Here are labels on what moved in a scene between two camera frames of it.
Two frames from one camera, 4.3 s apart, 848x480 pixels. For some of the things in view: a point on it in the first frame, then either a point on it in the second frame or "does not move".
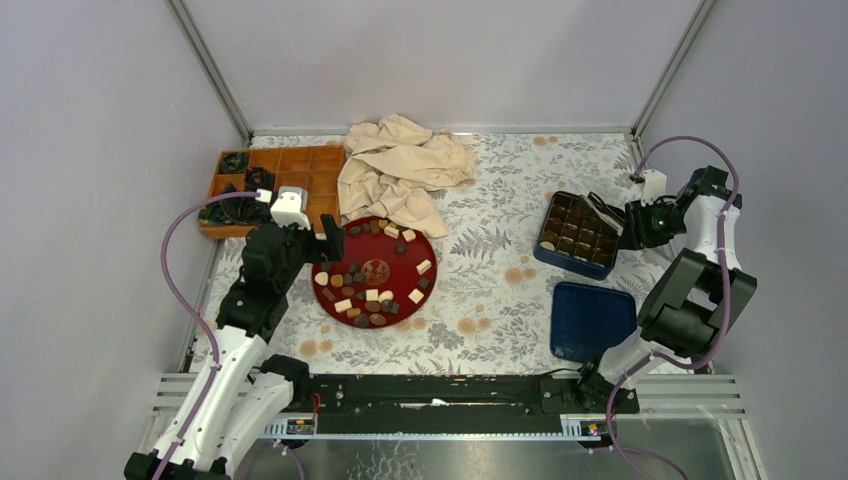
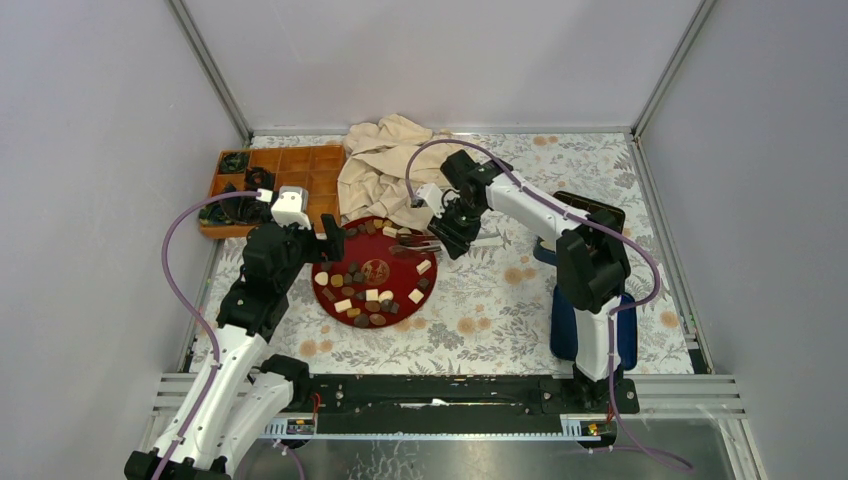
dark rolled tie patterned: (245, 210) does not move
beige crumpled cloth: (387, 169) does not move
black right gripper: (635, 236) to (441, 227)
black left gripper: (323, 250) does not move
